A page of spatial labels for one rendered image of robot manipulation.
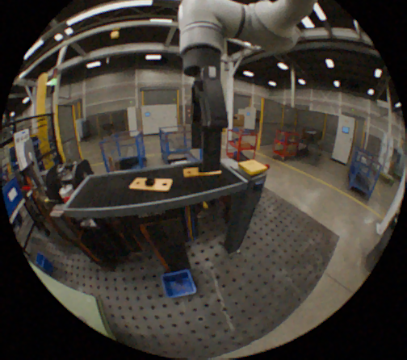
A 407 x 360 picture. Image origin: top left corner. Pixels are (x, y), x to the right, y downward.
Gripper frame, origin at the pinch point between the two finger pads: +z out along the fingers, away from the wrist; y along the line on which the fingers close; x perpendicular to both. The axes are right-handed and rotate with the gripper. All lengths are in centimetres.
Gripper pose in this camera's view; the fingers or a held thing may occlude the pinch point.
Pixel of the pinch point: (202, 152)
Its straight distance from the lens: 25.7
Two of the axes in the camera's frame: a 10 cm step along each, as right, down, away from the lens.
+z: 0.0, 9.4, 3.5
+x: -9.7, 0.8, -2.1
